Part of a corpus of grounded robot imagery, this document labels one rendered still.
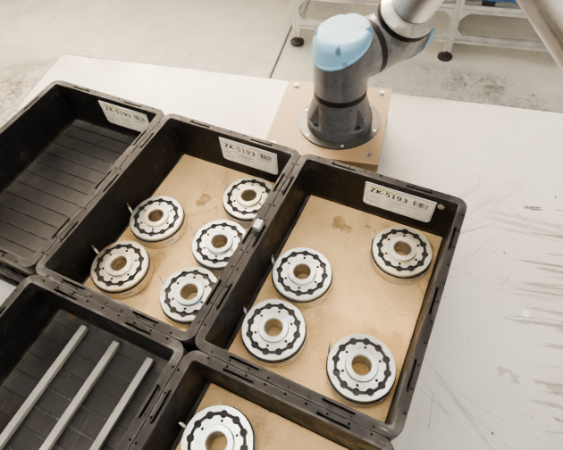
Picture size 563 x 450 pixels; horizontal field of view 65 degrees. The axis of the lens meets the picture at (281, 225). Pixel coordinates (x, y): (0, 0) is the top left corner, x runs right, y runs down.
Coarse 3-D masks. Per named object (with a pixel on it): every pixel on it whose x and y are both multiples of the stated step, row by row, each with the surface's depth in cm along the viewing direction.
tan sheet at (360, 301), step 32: (320, 224) 84; (352, 224) 84; (384, 224) 83; (352, 256) 80; (352, 288) 76; (384, 288) 76; (416, 288) 75; (320, 320) 73; (352, 320) 73; (384, 320) 73; (416, 320) 72; (320, 352) 70; (320, 384) 67; (384, 416) 64
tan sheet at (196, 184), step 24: (192, 168) 94; (216, 168) 94; (168, 192) 91; (192, 192) 90; (216, 192) 90; (192, 216) 87; (216, 216) 87; (120, 240) 85; (192, 240) 84; (168, 264) 81; (192, 264) 81; (96, 288) 79; (144, 288) 78
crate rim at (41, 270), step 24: (168, 120) 89; (192, 120) 88; (144, 144) 85; (264, 144) 83; (120, 168) 82; (288, 168) 79; (264, 216) 74; (72, 288) 68; (120, 312) 65; (144, 312) 65; (192, 336) 63
